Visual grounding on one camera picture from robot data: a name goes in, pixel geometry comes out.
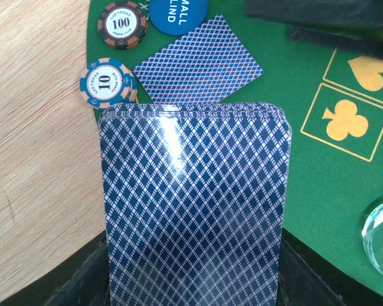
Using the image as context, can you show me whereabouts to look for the grey chips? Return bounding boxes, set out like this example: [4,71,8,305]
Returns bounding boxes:
[79,58,138,110]

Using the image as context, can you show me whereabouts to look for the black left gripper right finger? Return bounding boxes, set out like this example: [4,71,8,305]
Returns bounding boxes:
[278,231,383,305]

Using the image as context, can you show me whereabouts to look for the round green poker mat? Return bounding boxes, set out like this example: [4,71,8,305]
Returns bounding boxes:
[87,1,383,296]

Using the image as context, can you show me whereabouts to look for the blue patterned card deck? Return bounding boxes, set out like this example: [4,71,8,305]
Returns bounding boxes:
[99,103,292,305]

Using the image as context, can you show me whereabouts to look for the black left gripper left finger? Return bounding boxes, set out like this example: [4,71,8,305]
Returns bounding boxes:
[0,232,110,305]

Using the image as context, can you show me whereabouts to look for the single blue patterned card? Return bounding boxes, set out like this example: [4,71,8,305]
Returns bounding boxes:
[133,15,264,104]

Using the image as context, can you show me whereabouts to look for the clear glass dealer puck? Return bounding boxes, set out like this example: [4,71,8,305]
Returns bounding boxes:
[361,202,383,275]

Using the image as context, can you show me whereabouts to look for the red chip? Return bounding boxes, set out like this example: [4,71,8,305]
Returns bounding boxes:
[97,1,147,50]

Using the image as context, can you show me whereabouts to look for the blue small blind button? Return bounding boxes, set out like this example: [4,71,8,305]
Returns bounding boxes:
[149,0,209,36]

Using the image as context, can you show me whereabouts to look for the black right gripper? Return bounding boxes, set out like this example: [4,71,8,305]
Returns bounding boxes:
[246,0,383,59]

